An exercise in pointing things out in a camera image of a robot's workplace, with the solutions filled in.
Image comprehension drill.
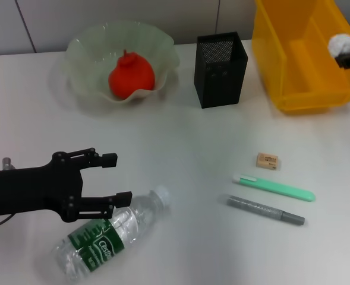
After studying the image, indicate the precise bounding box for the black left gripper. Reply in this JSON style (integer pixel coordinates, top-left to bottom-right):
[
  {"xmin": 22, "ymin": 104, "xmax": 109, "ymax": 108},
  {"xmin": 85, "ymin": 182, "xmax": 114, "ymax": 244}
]
[{"xmin": 0, "ymin": 147, "xmax": 133, "ymax": 223}]

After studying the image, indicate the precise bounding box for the white paper ball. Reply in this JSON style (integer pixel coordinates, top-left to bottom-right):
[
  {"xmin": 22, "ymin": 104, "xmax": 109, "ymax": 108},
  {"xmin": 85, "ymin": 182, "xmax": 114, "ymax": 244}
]
[{"xmin": 328, "ymin": 33, "xmax": 350, "ymax": 57}]

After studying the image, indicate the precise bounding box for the clear green-label water bottle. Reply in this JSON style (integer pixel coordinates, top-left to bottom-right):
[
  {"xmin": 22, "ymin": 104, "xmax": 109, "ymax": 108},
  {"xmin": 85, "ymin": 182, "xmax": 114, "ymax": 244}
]
[{"xmin": 54, "ymin": 185, "xmax": 171, "ymax": 283}]

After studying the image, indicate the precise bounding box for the red-orange toy orange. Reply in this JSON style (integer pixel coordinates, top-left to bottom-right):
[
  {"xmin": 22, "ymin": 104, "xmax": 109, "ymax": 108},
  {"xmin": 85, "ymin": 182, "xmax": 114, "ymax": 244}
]
[{"xmin": 108, "ymin": 49, "xmax": 157, "ymax": 100}]

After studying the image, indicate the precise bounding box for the beige eraser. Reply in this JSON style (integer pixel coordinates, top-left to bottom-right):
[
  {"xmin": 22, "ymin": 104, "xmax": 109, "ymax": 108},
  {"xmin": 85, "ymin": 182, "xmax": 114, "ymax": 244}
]
[{"xmin": 256, "ymin": 152, "xmax": 282, "ymax": 172}]

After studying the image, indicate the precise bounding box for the mint green highlighter pen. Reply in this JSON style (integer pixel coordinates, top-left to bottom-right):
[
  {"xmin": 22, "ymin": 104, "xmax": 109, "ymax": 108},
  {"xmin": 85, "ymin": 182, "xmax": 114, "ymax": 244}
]
[{"xmin": 232, "ymin": 173, "xmax": 316, "ymax": 202}]

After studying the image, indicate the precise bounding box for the black mesh pen holder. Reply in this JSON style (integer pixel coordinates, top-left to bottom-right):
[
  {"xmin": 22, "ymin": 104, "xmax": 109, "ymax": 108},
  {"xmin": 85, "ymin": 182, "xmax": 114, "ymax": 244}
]
[{"xmin": 194, "ymin": 31, "xmax": 249, "ymax": 109}]

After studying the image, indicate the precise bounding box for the grey marker pen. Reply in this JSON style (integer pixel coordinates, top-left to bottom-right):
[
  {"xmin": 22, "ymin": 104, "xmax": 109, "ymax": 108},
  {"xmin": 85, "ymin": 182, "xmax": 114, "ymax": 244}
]
[{"xmin": 220, "ymin": 193, "xmax": 306, "ymax": 226}]

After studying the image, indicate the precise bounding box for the translucent green wavy fruit plate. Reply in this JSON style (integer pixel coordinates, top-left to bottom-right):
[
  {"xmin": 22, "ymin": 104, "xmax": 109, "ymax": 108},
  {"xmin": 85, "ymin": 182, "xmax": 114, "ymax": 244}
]
[{"xmin": 66, "ymin": 20, "xmax": 181, "ymax": 105}]

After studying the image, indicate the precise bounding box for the yellow plastic bin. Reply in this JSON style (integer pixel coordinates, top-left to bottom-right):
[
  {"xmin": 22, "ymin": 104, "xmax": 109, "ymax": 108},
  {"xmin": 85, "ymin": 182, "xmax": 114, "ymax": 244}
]
[{"xmin": 251, "ymin": 0, "xmax": 350, "ymax": 115}]

